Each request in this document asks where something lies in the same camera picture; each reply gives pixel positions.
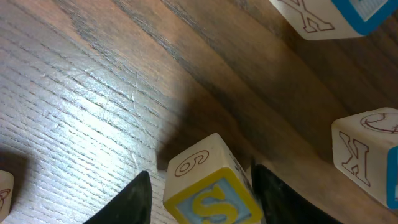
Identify blue T block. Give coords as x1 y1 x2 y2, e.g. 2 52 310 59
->
270 0 397 40

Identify blue 2 block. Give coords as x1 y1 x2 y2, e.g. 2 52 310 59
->
331 107 397 210

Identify blue P block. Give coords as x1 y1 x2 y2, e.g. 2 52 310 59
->
0 170 14 222

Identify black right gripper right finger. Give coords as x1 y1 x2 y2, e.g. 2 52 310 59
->
251 159 339 224

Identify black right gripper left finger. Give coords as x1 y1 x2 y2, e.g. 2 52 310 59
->
84 171 152 224

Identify yellow S block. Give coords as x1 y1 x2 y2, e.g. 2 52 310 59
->
163 133 263 223

